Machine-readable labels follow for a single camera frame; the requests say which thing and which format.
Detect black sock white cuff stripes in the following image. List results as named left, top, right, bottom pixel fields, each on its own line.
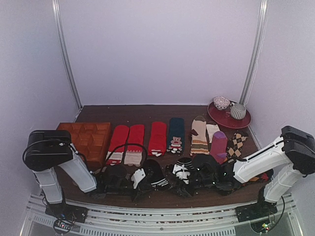
left=143, top=159, right=171, bottom=191

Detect right aluminium frame post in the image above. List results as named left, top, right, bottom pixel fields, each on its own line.
left=239, top=0, right=269, bottom=105

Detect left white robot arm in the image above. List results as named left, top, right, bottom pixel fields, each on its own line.
left=22, top=130, right=153, bottom=218

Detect black red argyle sock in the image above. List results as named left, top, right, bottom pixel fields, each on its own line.
left=249, top=170, right=273, bottom=182

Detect dark green reindeer sock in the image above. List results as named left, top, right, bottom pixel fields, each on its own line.
left=166, top=118, right=185, bottom=154

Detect small cream sock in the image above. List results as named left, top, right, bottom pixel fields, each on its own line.
left=206, top=123, right=220, bottom=144

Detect striped grey cup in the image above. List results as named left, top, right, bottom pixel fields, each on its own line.
left=230, top=103, right=247, bottom=120

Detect red plate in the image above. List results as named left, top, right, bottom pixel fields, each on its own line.
left=207, top=102, right=252, bottom=129

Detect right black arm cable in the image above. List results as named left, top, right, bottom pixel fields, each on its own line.
left=216, top=157, right=286, bottom=227

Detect black thin striped sock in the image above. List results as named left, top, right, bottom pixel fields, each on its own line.
left=176, top=157, right=193, bottom=174

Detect purple magenta sock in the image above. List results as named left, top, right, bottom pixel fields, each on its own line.
left=210, top=131, right=227, bottom=164

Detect red sock white cuff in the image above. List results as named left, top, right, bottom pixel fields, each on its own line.
left=106, top=125, right=129, bottom=165

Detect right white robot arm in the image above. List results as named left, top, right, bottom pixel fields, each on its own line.
left=172, top=126, right=315, bottom=217

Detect orange compartment organizer tray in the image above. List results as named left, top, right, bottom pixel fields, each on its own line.
left=57, top=122, right=112, bottom=171

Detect red sock beige cuff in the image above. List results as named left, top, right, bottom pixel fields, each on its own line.
left=124, top=124, right=145, bottom=167

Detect patterned white bowl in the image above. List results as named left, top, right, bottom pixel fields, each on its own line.
left=213, top=96, right=230, bottom=110

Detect beige striped sock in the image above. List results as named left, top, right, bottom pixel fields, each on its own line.
left=190, top=116, right=209, bottom=156

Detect brown argyle sock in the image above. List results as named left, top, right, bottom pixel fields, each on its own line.
left=226, top=131, right=249, bottom=161

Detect red folded sock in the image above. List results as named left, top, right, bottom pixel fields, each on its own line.
left=148, top=121, right=167, bottom=157

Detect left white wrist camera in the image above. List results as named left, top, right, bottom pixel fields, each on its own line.
left=130, top=168, right=146, bottom=189

